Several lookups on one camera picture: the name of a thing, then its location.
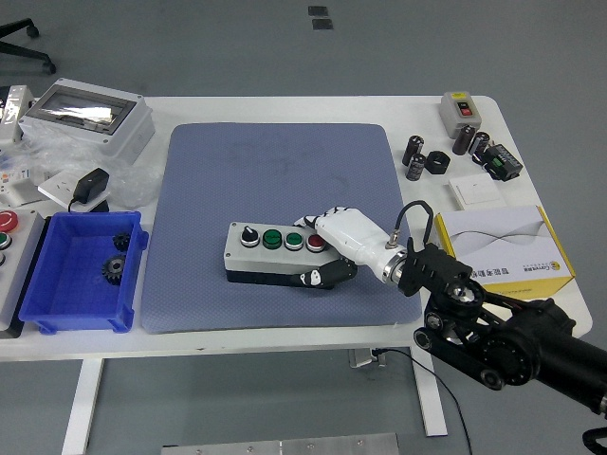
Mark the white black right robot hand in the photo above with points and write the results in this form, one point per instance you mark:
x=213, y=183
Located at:
x=353, y=232

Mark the grey four-button control box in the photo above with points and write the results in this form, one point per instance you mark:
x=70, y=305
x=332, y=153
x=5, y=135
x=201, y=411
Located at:
x=256, y=263

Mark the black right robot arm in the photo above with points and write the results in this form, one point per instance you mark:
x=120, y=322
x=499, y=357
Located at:
x=521, y=351

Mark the black cylindrical capacitor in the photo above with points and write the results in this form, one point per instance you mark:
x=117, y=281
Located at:
x=412, y=151
x=416, y=167
x=480, y=144
x=463, y=140

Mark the black hexagonal nut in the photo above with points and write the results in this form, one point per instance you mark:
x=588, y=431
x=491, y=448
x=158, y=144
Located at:
x=429, y=163

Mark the grey-blue mat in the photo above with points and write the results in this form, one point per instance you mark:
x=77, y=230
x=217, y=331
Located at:
x=284, y=142

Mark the yellow white cardboard box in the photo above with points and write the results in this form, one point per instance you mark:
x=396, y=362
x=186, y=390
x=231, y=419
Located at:
x=502, y=237

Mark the black module with green terminal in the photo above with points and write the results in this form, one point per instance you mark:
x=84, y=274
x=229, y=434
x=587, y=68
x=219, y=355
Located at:
x=502, y=163

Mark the white table leg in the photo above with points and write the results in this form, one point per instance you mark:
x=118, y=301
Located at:
x=434, y=412
x=83, y=403

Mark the grey floor plate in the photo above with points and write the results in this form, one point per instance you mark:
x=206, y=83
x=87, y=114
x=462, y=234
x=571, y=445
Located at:
x=318, y=11
x=322, y=24

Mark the clear plastic bag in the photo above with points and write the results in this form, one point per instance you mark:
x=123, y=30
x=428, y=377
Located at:
x=137, y=189

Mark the silver metal plate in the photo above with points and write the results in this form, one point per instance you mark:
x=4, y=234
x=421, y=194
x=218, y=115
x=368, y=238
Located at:
x=284, y=445

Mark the small black gear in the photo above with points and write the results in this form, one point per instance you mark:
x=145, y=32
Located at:
x=122, y=242

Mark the large black gear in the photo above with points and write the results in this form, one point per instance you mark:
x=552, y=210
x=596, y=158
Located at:
x=114, y=270

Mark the black power adapter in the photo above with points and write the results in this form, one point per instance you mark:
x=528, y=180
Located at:
x=92, y=185

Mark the blue plastic bin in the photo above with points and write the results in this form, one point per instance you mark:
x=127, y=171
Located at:
x=47, y=303

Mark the grey emergency-stop control box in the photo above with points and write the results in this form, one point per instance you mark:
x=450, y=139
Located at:
x=23, y=265

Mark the small white printed box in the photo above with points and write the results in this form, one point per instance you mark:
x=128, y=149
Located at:
x=19, y=192

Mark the white electrical device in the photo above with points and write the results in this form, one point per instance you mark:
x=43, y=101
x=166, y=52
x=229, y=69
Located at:
x=14, y=128

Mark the black office chair base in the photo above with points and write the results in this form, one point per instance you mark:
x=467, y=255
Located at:
x=23, y=52

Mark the grey metal table bracket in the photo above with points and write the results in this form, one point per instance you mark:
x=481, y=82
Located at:
x=360, y=358

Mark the white wall switch plate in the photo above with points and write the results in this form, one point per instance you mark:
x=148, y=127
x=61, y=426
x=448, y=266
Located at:
x=476, y=192

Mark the grey push-button switch box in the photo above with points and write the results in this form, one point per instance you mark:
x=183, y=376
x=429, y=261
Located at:
x=453, y=118

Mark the grey enclosure with clear lid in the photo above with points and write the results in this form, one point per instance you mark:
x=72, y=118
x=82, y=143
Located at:
x=128, y=132

